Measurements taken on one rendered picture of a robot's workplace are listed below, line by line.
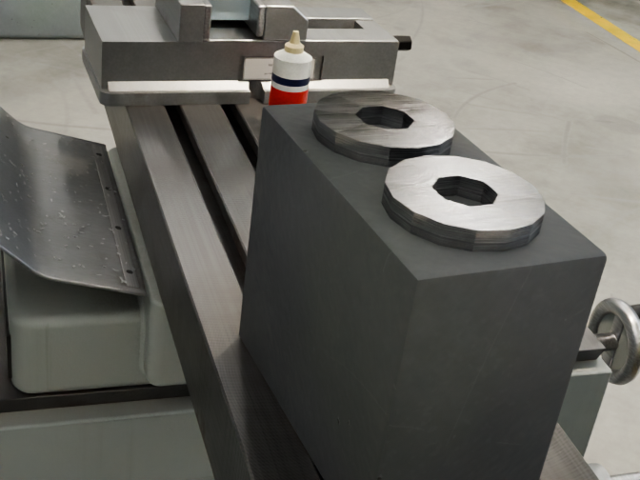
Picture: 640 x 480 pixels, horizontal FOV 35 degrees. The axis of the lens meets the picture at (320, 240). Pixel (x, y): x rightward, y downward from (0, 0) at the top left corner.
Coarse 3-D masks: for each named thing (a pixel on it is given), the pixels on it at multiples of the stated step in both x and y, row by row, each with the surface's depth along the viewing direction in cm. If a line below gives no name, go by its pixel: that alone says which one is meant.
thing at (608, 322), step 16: (608, 304) 137; (624, 304) 135; (592, 320) 141; (608, 320) 139; (624, 320) 134; (608, 336) 136; (624, 336) 135; (608, 352) 138; (624, 352) 135; (624, 368) 134; (624, 384) 136
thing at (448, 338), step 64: (320, 128) 63; (384, 128) 66; (448, 128) 64; (256, 192) 70; (320, 192) 60; (384, 192) 57; (448, 192) 59; (512, 192) 57; (256, 256) 71; (320, 256) 61; (384, 256) 53; (448, 256) 53; (512, 256) 54; (576, 256) 55; (256, 320) 72; (320, 320) 62; (384, 320) 54; (448, 320) 53; (512, 320) 55; (576, 320) 57; (320, 384) 63; (384, 384) 55; (448, 384) 55; (512, 384) 57; (320, 448) 64; (384, 448) 56; (448, 448) 58; (512, 448) 60
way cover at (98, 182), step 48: (48, 144) 113; (96, 144) 118; (0, 192) 95; (48, 192) 103; (96, 192) 107; (0, 240) 87; (48, 240) 95; (96, 240) 99; (96, 288) 91; (144, 288) 94
